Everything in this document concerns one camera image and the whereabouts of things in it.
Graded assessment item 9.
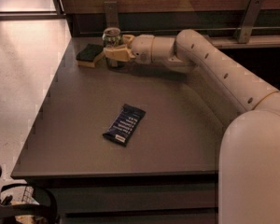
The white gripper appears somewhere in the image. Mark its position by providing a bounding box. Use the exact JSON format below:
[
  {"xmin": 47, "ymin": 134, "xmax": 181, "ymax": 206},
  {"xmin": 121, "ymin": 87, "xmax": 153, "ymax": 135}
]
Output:
[{"xmin": 104, "ymin": 35, "xmax": 155, "ymax": 64}]

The green soda can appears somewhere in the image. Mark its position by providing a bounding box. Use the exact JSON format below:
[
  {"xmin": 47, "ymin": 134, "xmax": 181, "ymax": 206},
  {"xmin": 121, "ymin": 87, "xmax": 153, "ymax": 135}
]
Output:
[{"xmin": 103, "ymin": 27, "xmax": 124, "ymax": 69}]

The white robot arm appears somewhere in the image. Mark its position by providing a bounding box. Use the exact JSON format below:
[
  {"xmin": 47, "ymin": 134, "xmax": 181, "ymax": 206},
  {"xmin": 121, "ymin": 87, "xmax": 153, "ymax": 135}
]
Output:
[{"xmin": 104, "ymin": 29, "xmax": 280, "ymax": 224}]

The green and yellow sponge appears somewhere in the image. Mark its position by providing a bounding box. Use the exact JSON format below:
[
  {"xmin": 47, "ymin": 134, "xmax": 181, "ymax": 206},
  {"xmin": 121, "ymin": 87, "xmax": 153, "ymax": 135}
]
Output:
[{"xmin": 76, "ymin": 44, "xmax": 105, "ymax": 68}]

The dark blue snack packet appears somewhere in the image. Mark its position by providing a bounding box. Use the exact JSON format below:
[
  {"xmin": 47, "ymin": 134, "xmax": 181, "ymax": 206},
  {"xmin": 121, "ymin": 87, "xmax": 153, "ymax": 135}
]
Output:
[{"xmin": 103, "ymin": 104, "xmax": 146, "ymax": 147}]

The grey drawer cabinet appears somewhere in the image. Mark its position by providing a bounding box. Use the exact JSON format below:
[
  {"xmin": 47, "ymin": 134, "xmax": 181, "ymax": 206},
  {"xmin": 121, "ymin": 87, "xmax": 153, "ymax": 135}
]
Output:
[{"xmin": 12, "ymin": 38, "xmax": 223, "ymax": 224}]

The left metal rail bracket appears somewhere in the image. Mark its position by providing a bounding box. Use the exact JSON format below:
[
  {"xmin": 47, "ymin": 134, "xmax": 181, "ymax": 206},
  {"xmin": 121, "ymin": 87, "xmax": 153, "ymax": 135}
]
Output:
[{"xmin": 104, "ymin": 1, "xmax": 120, "ymax": 33}]

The metal rail bracket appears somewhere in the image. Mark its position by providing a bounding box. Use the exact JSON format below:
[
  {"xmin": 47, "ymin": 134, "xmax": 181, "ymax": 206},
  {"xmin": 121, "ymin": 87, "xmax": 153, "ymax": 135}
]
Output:
[
  {"xmin": 235, "ymin": 0, "xmax": 264, "ymax": 44},
  {"xmin": 104, "ymin": 1, "xmax": 120, "ymax": 33}
]

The right metal rail bracket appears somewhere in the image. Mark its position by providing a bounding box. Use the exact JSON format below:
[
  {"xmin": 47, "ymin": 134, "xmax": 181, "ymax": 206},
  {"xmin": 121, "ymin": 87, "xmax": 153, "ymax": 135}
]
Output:
[{"xmin": 235, "ymin": 0, "xmax": 264, "ymax": 44}]

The black chair frame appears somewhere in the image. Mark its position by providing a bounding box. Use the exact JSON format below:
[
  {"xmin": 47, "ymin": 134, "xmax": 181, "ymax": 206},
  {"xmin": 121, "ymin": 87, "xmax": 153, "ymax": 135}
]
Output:
[{"xmin": 0, "ymin": 160, "xmax": 61, "ymax": 224}]

